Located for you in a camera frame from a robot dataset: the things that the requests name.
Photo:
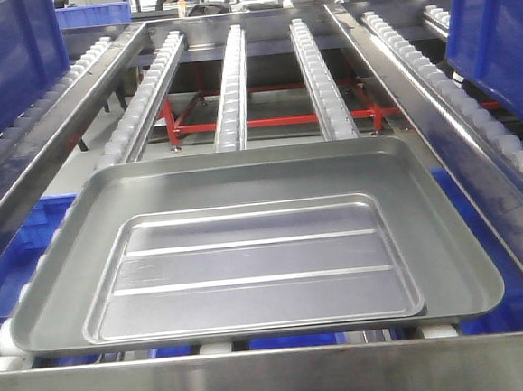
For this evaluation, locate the blue bin lower shelf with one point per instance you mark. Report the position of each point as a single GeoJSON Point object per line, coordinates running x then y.
{"type": "Point", "coordinates": [19, 260]}

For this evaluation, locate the far left roller track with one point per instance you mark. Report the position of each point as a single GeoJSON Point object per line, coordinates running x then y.
{"type": "Point", "coordinates": [23, 123]}

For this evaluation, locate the right steel divider rail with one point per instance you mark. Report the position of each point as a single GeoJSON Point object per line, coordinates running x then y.
{"type": "Point", "coordinates": [488, 179]}

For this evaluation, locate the left steel divider rail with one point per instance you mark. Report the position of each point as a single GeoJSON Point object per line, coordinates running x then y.
{"type": "Point", "coordinates": [36, 157]}

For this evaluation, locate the large grey metal tray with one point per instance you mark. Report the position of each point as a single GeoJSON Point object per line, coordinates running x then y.
{"type": "Point", "coordinates": [455, 275]}

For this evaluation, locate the small silver ribbed tray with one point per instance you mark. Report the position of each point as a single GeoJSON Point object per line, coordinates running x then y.
{"type": "Point", "coordinates": [247, 269]}

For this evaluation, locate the right roller track rail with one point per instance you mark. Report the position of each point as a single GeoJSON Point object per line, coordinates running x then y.
{"type": "Point", "coordinates": [333, 116]}

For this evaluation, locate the roller track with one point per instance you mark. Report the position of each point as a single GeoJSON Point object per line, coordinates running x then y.
{"type": "Point", "coordinates": [23, 123]}
{"type": "Point", "coordinates": [490, 128]}

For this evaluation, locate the blue bin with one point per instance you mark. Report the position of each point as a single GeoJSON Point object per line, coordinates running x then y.
{"type": "Point", "coordinates": [485, 45]}
{"type": "Point", "coordinates": [33, 56]}

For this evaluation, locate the blue bin upper right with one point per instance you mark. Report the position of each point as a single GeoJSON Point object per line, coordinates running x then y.
{"type": "Point", "coordinates": [485, 45]}

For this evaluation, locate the red metal frame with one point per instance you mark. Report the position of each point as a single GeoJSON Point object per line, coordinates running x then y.
{"type": "Point", "coordinates": [280, 105]}

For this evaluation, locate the roller track rail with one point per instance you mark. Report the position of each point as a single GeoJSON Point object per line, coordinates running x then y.
{"type": "Point", "coordinates": [128, 140]}
{"type": "Point", "coordinates": [333, 116]}
{"type": "Point", "coordinates": [231, 125]}

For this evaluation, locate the left roller track rail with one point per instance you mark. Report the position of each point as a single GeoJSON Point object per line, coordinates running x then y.
{"type": "Point", "coordinates": [128, 140]}

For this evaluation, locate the far right roller track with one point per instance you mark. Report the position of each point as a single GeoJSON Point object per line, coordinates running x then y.
{"type": "Point", "coordinates": [490, 128]}

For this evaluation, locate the steel divider rail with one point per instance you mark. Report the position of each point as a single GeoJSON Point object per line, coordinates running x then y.
{"type": "Point", "coordinates": [488, 179]}
{"type": "Point", "coordinates": [36, 157]}

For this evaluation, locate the centre roller track rail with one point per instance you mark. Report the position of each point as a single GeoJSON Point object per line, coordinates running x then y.
{"type": "Point", "coordinates": [231, 125]}

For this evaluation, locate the blue bin upper left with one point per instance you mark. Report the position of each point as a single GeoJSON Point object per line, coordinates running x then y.
{"type": "Point", "coordinates": [33, 56]}

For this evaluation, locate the front steel crossbar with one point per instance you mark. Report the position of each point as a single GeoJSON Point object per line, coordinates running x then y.
{"type": "Point", "coordinates": [479, 363]}

